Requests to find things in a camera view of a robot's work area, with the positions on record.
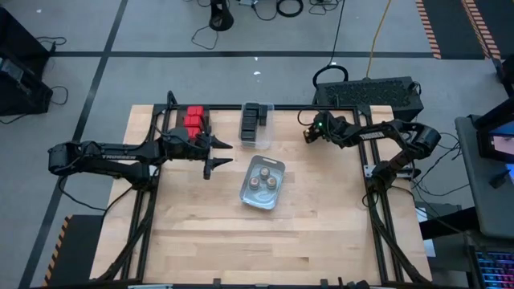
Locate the grey desk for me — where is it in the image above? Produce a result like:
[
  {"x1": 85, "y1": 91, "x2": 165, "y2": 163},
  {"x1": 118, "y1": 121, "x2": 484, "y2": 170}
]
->
[{"x1": 455, "y1": 114, "x2": 514, "y2": 242}]

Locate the black mat hazard striped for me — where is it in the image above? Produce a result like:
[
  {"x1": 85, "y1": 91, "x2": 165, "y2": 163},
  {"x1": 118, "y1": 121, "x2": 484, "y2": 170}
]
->
[
  {"x1": 414, "y1": 0, "x2": 503, "y2": 61},
  {"x1": 42, "y1": 214, "x2": 104, "y2": 288}
]

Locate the black hanging cable with loop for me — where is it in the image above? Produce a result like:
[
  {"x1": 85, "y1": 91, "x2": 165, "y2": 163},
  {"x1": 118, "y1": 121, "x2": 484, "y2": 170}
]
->
[{"x1": 312, "y1": 0, "x2": 349, "y2": 88}]

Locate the small black desk object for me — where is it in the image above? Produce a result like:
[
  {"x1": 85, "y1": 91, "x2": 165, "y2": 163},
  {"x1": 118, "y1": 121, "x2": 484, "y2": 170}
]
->
[{"x1": 487, "y1": 169, "x2": 512, "y2": 189}]

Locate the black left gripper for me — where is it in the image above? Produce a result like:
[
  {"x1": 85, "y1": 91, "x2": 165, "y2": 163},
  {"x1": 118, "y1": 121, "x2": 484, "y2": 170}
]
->
[{"x1": 162, "y1": 128, "x2": 235, "y2": 181}]

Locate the black floor stand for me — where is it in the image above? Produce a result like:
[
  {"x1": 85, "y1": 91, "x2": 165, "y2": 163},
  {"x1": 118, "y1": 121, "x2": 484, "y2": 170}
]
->
[{"x1": 208, "y1": 0, "x2": 235, "y2": 32}]

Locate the black equipment case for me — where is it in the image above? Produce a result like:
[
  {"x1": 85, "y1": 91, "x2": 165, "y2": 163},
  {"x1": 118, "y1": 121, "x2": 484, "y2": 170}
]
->
[
  {"x1": 0, "y1": 55, "x2": 55, "y2": 117},
  {"x1": 0, "y1": 6, "x2": 52, "y2": 79}
]

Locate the thin black floor cable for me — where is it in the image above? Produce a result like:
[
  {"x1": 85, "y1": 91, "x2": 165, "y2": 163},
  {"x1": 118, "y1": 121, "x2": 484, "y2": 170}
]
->
[{"x1": 190, "y1": 24, "x2": 221, "y2": 51}]

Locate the computer monitor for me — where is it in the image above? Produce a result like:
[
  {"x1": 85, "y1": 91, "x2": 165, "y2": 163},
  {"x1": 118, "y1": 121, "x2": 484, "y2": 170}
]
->
[{"x1": 475, "y1": 104, "x2": 514, "y2": 165}]

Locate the yellow hanging cable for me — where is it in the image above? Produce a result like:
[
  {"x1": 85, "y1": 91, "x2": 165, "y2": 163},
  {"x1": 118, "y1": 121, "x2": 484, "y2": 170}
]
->
[{"x1": 364, "y1": 0, "x2": 393, "y2": 80}]

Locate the white plastic storage bin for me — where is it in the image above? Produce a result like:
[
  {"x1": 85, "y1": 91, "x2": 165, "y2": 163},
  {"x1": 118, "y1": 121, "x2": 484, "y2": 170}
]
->
[{"x1": 239, "y1": 154, "x2": 287, "y2": 211}]

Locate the black coiled cable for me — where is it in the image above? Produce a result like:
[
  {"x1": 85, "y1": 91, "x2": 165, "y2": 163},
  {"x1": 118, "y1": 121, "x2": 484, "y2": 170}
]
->
[{"x1": 275, "y1": 0, "x2": 305, "y2": 18}]

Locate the dark grey plastic storage bin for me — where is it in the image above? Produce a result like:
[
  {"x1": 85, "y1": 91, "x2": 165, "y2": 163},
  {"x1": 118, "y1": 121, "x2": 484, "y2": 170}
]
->
[{"x1": 175, "y1": 104, "x2": 212, "y2": 141}]

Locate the black perforated computer tower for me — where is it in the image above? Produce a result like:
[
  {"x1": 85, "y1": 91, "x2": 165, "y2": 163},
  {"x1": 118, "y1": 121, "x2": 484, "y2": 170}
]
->
[{"x1": 312, "y1": 75, "x2": 425, "y2": 133}]

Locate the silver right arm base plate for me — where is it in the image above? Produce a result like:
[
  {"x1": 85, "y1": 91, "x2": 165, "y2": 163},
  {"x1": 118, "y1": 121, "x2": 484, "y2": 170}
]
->
[{"x1": 363, "y1": 163, "x2": 417, "y2": 180}]

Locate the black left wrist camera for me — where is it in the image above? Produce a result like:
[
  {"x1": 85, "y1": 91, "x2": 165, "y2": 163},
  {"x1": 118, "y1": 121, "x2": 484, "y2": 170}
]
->
[{"x1": 167, "y1": 127, "x2": 190, "y2": 148}]

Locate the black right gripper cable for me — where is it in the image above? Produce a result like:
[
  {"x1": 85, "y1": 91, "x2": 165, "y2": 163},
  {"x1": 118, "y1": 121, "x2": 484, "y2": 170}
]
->
[{"x1": 296, "y1": 104, "x2": 322, "y2": 128}]

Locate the clear plastic storage bin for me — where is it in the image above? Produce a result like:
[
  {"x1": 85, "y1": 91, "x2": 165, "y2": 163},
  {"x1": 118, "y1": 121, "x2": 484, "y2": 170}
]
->
[{"x1": 239, "y1": 101, "x2": 275, "y2": 150}]

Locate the backlit keyboard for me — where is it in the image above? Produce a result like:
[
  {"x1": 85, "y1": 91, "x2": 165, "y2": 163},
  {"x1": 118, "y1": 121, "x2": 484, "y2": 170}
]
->
[{"x1": 475, "y1": 250, "x2": 514, "y2": 289}]

